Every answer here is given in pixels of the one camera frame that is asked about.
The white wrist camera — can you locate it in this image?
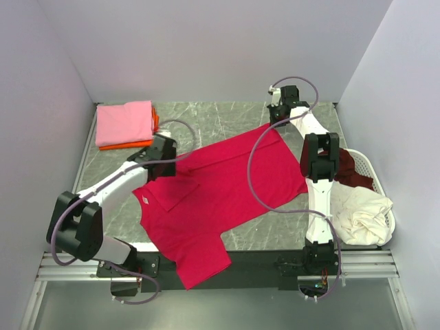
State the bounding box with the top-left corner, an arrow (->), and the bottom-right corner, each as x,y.
155,129 -> 172,138
268,85 -> 283,107

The folded orange t-shirt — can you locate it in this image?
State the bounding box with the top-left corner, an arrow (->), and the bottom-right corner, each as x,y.
98,107 -> 160,151

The crimson red t-shirt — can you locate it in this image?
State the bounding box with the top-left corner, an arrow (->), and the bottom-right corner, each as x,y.
133,124 -> 307,290

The white laundry basket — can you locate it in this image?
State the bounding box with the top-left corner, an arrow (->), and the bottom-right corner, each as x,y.
346,149 -> 396,248

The cream white t-shirt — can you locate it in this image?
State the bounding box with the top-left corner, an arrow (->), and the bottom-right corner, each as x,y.
331,182 -> 393,246

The aluminium frame rail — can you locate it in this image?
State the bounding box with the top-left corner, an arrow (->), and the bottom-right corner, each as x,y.
36,250 -> 399,289

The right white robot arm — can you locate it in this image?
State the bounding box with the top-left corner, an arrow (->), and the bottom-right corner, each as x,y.
267,85 -> 340,274

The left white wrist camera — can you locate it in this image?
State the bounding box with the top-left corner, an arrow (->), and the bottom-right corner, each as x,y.
155,129 -> 172,138

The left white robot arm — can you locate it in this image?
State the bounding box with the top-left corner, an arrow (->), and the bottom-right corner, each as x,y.
46,134 -> 177,276

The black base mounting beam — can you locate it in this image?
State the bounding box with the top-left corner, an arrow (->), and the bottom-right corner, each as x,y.
96,245 -> 342,297

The dark maroon t-shirt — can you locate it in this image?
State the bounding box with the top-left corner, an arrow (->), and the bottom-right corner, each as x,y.
335,148 -> 373,190

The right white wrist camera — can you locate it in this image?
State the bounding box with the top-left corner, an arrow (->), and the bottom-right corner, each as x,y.
268,85 -> 283,107

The folded pink t-shirt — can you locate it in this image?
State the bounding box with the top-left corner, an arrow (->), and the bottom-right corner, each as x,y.
96,100 -> 153,147

